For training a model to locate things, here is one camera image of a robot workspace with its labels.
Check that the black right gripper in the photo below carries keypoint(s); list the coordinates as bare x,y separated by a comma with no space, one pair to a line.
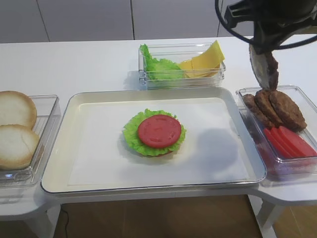
274,21

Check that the brown meat patty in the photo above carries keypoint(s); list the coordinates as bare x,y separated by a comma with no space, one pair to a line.
288,111
249,101
263,102
265,69

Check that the yellow cheese slice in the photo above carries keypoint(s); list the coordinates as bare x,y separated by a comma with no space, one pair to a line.
210,59
190,72

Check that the clear lettuce and cheese container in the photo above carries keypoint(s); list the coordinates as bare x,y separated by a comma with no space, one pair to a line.
178,53

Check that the green lettuce leaf in container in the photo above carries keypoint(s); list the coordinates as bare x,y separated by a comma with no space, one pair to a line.
160,69

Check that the green lettuce leaf on bun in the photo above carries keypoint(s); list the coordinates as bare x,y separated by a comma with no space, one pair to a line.
133,141

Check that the clear patty and tomato container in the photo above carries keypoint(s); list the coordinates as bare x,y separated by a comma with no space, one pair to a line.
277,166

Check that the white paper sheet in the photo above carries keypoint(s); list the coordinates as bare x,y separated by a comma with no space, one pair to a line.
211,152

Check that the red tomato slice on burger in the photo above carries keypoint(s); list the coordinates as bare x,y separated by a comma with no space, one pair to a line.
159,131

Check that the bottom burger bun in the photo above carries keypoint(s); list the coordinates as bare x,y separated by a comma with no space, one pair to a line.
159,155

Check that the white serving tray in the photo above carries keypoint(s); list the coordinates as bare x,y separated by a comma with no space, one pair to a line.
66,146

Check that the clear bun container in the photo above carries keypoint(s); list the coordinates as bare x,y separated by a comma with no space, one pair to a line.
46,126

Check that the white bun half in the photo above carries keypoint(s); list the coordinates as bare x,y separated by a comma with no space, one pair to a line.
17,146
17,108

